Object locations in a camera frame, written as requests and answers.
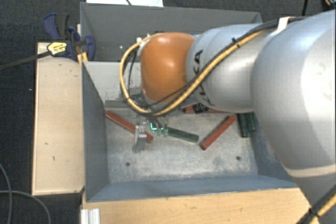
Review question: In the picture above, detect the red-brown flat block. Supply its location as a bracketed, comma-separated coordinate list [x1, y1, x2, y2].
[199, 114, 237, 151]
[105, 110, 154, 144]

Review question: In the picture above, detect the dark green flat block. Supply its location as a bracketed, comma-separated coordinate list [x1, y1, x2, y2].
[166, 126, 200, 144]
[236, 112, 257, 138]

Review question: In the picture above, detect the grey metal bin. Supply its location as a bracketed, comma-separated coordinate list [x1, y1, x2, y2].
[79, 2, 300, 203]

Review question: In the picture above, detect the pale wood board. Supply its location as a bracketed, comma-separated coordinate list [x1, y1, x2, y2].
[31, 41, 86, 196]

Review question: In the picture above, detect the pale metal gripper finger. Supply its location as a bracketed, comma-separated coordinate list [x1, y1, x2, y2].
[139, 125, 148, 153]
[132, 125, 141, 154]

